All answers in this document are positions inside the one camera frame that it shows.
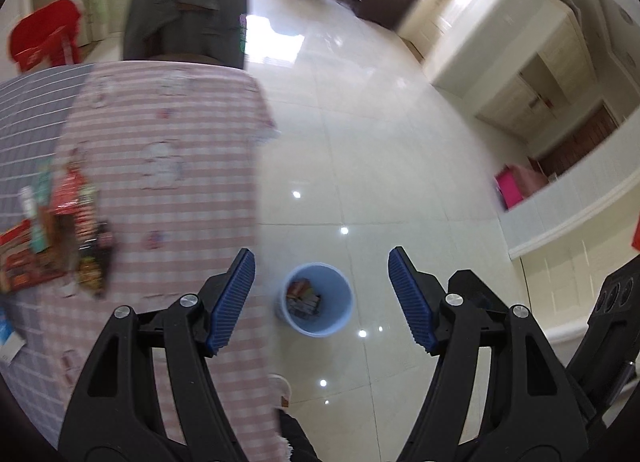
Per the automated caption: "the red glossy snack wrapper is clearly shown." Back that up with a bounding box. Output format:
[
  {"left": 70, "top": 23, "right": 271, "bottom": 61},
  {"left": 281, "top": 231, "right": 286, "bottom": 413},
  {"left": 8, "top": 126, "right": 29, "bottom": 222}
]
[{"left": 50, "top": 161, "right": 98, "bottom": 218}]

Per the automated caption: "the white slipper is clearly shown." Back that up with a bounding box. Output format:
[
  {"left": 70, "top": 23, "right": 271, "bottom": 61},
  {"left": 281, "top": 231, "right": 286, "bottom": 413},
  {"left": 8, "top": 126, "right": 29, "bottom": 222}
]
[{"left": 268, "top": 373, "right": 292, "bottom": 411}]

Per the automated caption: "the blue plastic trash bin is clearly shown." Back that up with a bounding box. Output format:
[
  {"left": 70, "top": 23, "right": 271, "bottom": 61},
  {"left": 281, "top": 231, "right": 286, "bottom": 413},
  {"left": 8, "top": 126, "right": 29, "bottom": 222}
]
[{"left": 274, "top": 263, "right": 355, "bottom": 338}]

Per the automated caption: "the black snack wrapper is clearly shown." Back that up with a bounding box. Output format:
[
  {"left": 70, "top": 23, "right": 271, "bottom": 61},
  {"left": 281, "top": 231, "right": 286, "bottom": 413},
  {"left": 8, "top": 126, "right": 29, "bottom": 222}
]
[{"left": 75, "top": 220, "right": 116, "bottom": 299}]

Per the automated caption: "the white blue medicine box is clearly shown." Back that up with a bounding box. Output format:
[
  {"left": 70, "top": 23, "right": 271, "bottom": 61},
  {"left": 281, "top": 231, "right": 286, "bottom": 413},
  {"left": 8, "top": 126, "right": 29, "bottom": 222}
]
[{"left": 0, "top": 309, "right": 26, "bottom": 364}]

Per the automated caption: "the pink bed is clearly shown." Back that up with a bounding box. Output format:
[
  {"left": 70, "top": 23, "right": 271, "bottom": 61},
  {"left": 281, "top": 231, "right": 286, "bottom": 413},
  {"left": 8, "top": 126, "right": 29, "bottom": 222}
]
[{"left": 495, "top": 164, "right": 549, "bottom": 211}]

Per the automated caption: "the red snack box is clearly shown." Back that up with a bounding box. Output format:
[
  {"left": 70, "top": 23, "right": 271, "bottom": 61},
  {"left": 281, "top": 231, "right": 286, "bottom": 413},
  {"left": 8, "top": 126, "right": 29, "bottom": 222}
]
[{"left": 1, "top": 220, "right": 65, "bottom": 294}]

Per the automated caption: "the chair with grey jacket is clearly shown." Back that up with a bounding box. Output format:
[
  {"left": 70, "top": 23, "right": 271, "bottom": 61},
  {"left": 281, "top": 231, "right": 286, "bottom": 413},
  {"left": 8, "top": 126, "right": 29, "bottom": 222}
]
[{"left": 122, "top": 0, "right": 248, "bottom": 70}]

